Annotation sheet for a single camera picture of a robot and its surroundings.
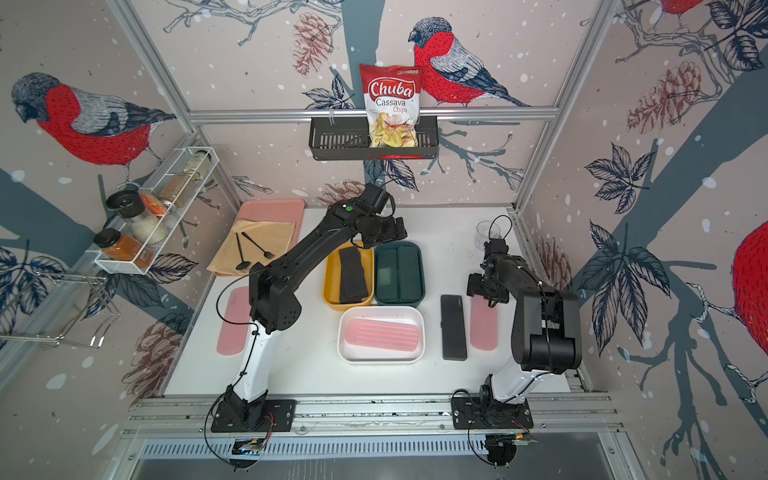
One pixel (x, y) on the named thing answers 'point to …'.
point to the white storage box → (350, 354)
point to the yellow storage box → (331, 278)
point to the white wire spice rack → (159, 211)
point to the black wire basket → (347, 138)
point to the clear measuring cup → (485, 230)
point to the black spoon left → (245, 264)
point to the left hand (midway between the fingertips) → (403, 232)
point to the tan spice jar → (180, 186)
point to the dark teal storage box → (421, 255)
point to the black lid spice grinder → (146, 229)
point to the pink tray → (279, 210)
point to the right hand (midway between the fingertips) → (482, 289)
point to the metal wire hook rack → (91, 321)
